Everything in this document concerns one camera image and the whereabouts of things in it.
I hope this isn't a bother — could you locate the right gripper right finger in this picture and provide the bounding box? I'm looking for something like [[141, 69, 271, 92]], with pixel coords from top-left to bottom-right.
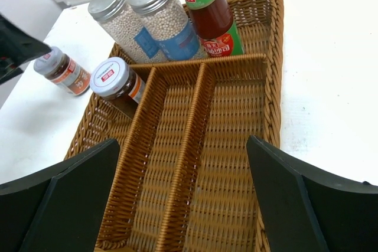
[[246, 135, 377, 251]]

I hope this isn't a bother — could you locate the brown wicker divided tray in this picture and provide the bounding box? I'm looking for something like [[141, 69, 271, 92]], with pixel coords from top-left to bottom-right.
[[67, 0, 284, 251]]

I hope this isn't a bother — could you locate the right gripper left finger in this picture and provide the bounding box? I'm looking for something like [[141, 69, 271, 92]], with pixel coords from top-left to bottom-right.
[[1, 139, 120, 251]]

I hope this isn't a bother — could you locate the blue label spice jar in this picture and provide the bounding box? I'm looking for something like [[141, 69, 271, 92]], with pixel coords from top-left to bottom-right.
[[128, 0, 206, 61]]

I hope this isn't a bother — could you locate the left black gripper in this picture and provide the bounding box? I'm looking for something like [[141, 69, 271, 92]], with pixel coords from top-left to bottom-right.
[[0, 15, 51, 84]]

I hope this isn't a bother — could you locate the red sauce bottle yellow cap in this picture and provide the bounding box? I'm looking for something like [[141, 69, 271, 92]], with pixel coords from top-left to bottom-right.
[[185, 0, 244, 57]]

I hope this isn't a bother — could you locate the purple label spice jar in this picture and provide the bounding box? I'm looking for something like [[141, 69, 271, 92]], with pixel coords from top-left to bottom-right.
[[88, 0, 167, 63]]

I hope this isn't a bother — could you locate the red label jar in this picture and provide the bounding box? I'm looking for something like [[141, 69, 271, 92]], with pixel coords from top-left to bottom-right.
[[33, 46, 90, 96], [90, 57, 145, 104]]

